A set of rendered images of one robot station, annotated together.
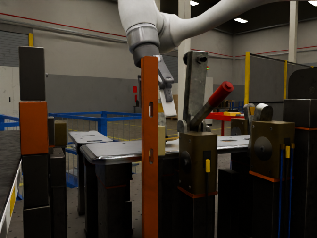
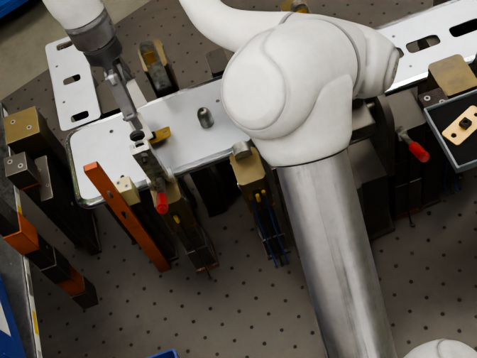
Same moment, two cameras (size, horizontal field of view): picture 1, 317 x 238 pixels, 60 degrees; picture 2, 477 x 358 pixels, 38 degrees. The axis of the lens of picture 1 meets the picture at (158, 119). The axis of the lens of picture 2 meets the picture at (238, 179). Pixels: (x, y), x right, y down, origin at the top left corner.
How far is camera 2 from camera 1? 1.25 m
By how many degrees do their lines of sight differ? 57
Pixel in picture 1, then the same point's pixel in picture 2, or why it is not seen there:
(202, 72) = (150, 159)
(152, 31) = (96, 34)
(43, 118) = (25, 239)
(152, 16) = (89, 9)
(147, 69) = (91, 177)
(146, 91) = (99, 187)
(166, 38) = not seen: outside the picture
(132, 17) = (62, 20)
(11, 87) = not seen: outside the picture
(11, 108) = not seen: outside the picture
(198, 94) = (154, 169)
